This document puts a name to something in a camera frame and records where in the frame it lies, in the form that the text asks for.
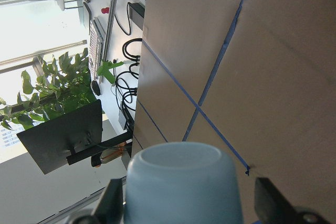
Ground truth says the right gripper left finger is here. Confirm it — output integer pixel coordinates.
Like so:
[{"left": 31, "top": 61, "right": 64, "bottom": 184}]
[{"left": 91, "top": 179, "right": 123, "bottom": 223}]

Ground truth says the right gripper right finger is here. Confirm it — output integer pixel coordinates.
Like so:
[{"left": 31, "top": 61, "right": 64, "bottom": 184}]
[{"left": 254, "top": 177, "right": 329, "bottom": 224}]

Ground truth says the light blue plastic cup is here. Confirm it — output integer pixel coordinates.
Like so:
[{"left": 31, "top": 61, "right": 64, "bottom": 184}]
[{"left": 123, "top": 142, "right": 244, "bottom": 223}]

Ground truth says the black monitor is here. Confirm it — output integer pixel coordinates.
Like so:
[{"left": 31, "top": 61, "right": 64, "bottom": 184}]
[{"left": 17, "top": 100, "right": 103, "bottom": 175}]

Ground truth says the green leafy plant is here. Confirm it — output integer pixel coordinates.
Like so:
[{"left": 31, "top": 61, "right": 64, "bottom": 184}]
[{"left": 1, "top": 48, "right": 97, "bottom": 130}]

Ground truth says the white keyboard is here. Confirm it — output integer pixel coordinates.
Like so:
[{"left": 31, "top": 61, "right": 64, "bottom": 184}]
[{"left": 88, "top": 17, "right": 106, "bottom": 80}]

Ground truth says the black power adapter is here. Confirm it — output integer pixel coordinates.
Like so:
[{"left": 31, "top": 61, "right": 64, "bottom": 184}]
[{"left": 128, "top": 2, "right": 145, "bottom": 30}]

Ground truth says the coiled black cable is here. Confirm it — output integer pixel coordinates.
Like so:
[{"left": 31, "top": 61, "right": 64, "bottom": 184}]
[{"left": 114, "top": 38, "right": 143, "bottom": 112}]

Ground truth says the aluminium frame post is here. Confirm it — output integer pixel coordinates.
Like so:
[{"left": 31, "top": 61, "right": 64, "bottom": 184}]
[{"left": 102, "top": 0, "right": 117, "bottom": 60}]

